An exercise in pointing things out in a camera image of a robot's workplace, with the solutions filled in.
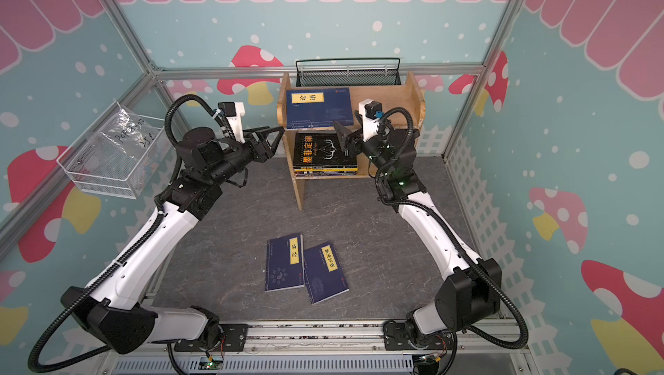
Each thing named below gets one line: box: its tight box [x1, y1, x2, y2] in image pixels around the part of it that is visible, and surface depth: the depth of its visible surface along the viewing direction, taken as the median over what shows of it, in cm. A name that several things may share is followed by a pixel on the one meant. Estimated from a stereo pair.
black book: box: [293, 131, 358, 167], surface depth 87 cm
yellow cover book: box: [293, 167, 359, 172], surface depth 85 cm
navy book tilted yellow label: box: [303, 241, 351, 306], surface depth 88 cm
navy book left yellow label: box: [264, 234, 305, 293], surface depth 89 cm
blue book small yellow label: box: [286, 87, 354, 129], surface depth 73 cm
